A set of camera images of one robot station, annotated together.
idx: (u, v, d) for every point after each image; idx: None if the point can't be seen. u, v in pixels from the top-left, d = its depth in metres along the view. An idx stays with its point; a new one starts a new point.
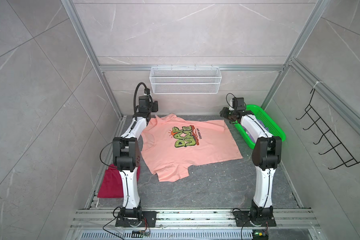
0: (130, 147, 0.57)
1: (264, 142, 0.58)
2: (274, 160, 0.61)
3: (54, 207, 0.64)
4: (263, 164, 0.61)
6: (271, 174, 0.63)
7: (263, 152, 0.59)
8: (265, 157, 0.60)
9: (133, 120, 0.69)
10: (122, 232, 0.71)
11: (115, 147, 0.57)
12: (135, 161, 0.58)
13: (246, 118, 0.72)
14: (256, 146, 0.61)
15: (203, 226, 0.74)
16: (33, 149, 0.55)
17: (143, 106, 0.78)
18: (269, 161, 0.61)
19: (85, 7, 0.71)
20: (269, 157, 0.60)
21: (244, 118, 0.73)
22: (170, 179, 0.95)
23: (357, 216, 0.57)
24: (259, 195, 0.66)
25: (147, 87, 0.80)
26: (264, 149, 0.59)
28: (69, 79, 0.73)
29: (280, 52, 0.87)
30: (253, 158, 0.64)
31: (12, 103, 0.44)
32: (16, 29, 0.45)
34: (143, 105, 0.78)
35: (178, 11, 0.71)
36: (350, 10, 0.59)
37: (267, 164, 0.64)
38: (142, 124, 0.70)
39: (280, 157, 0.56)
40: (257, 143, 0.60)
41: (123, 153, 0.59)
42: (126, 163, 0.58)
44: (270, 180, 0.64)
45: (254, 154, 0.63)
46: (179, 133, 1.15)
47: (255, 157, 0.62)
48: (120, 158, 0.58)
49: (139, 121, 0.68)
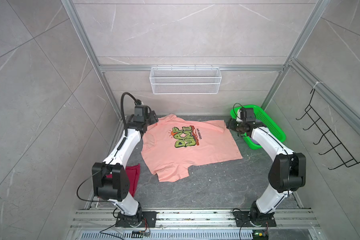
0: (114, 176, 0.44)
1: (285, 160, 0.48)
2: (297, 183, 0.50)
3: (54, 207, 0.64)
4: (285, 187, 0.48)
6: (285, 195, 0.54)
7: (284, 173, 0.49)
8: (286, 179, 0.49)
9: (123, 135, 0.56)
10: (122, 233, 0.71)
11: (95, 175, 0.45)
12: (120, 192, 0.46)
13: (259, 130, 0.63)
14: (275, 165, 0.50)
15: (203, 226, 0.74)
16: (33, 149, 0.55)
17: (138, 115, 0.66)
18: (291, 184, 0.50)
19: (85, 7, 0.71)
20: (292, 179, 0.50)
21: (256, 131, 0.63)
22: (170, 179, 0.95)
23: (357, 217, 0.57)
24: (265, 203, 0.62)
25: (137, 99, 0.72)
26: (285, 169, 0.49)
28: (69, 79, 0.73)
29: (280, 52, 0.87)
30: (272, 179, 0.53)
31: (13, 103, 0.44)
32: (15, 29, 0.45)
34: (140, 113, 0.65)
35: (178, 11, 0.71)
36: (351, 10, 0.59)
37: (290, 186, 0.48)
38: (133, 140, 0.56)
39: (304, 180, 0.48)
40: (276, 162, 0.50)
41: (107, 181, 0.48)
42: (110, 194, 0.46)
44: (281, 199, 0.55)
45: (272, 175, 0.52)
46: (179, 133, 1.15)
47: (274, 178, 0.51)
48: (103, 188, 0.46)
49: (129, 136, 0.55)
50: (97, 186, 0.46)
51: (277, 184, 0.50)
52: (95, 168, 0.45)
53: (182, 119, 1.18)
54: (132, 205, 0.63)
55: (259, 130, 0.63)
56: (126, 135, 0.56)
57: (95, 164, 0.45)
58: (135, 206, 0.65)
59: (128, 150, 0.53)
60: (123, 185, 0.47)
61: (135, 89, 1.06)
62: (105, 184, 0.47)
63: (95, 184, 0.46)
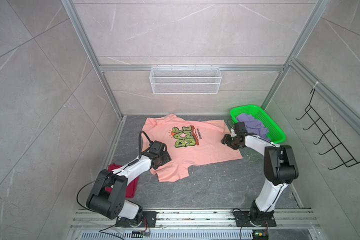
0: (115, 187, 0.44)
1: (272, 150, 0.54)
2: (291, 175, 0.52)
3: (54, 207, 0.64)
4: (280, 179, 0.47)
6: (282, 188, 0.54)
7: (275, 162, 0.53)
8: (278, 169, 0.52)
9: (137, 158, 0.59)
10: (122, 233, 0.71)
11: (99, 180, 0.45)
12: (111, 210, 0.43)
13: (249, 137, 0.70)
14: (266, 157, 0.55)
15: (203, 226, 0.74)
16: (33, 149, 0.55)
17: (155, 148, 0.72)
18: (284, 175, 0.52)
19: (85, 7, 0.71)
20: (284, 170, 0.52)
21: (248, 137, 0.71)
22: (170, 179, 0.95)
23: (358, 217, 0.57)
24: (263, 201, 0.63)
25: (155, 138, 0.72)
26: (274, 159, 0.53)
28: (69, 79, 0.73)
29: (280, 52, 0.87)
30: (266, 174, 0.56)
31: (12, 103, 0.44)
32: (15, 29, 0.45)
34: (156, 147, 0.72)
35: (178, 11, 0.71)
36: (351, 10, 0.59)
37: (284, 178, 0.53)
38: (144, 165, 0.60)
39: (298, 171, 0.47)
40: (266, 153, 0.55)
41: (104, 193, 0.46)
42: (101, 208, 0.43)
44: (279, 193, 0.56)
45: (266, 169, 0.56)
46: (179, 133, 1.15)
47: (268, 171, 0.54)
48: (97, 199, 0.44)
49: (142, 160, 0.59)
50: (92, 194, 0.45)
51: (271, 176, 0.53)
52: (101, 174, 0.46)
53: (182, 119, 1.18)
54: (132, 208, 0.62)
55: (250, 137, 0.70)
56: (139, 158, 0.59)
57: (103, 171, 0.46)
58: (135, 208, 0.64)
59: (136, 174, 0.56)
60: (117, 203, 0.45)
61: (135, 89, 1.06)
62: (100, 196, 0.45)
63: (92, 191, 0.45)
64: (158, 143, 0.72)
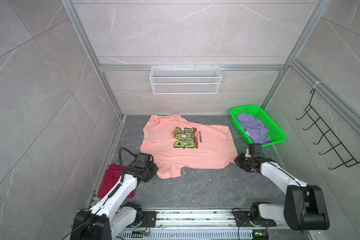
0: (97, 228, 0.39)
1: (298, 192, 0.44)
2: (317, 222, 0.42)
3: (54, 207, 0.64)
4: (305, 226, 0.43)
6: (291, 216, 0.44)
7: (300, 208, 0.43)
8: (304, 216, 0.43)
9: (118, 182, 0.53)
10: (122, 233, 0.71)
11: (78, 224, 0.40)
12: None
13: (266, 165, 0.61)
14: (289, 199, 0.45)
15: (203, 226, 0.74)
16: (32, 149, 0.55)
17: (140, 162, 0.66)
18: (311, 223, 0.42)
19: (85, 7, 0.71)
20: (310, 217, 0.43)
21: (264, 166, 0.62)
22: (163, 175, 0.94)
23: (357, 216, 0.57)
24: (268, 214, 0.61)
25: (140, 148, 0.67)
26: (300, 203, 0.43)
28: (69, 79, 0.73)
29: (280, 52, 0.87)
30: (288, 218, 0.46)
31: (12, 103, 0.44)
32: (15, 29, 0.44)
34: (141, 160, 0.66)
35: (178, 11, 0.71)
36: (351, 10, 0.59)
37: (310, 226, 0.43)
38: (128, 187, 0.54)
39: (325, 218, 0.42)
40: (290, 194, 0.45)
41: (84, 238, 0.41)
42: None
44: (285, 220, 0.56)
45: (288, 212, 0.46)
46: (180, 133, 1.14)
47: (291, 215, 0.45)
48: None
49: (125, 183, 0.53)
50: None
51: (294, 223, 0.43)
52: (78, 217, 0.40)
53: (186, 122, 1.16)
54: (129, 215, 0.61)
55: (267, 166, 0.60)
56: (121, 181, 0.54)
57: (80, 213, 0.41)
58: (132, 212, 0.63)
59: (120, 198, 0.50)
60: None
61: (135, 88, 1.06)
62: None
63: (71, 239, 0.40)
64: (144, 154, 0.66)
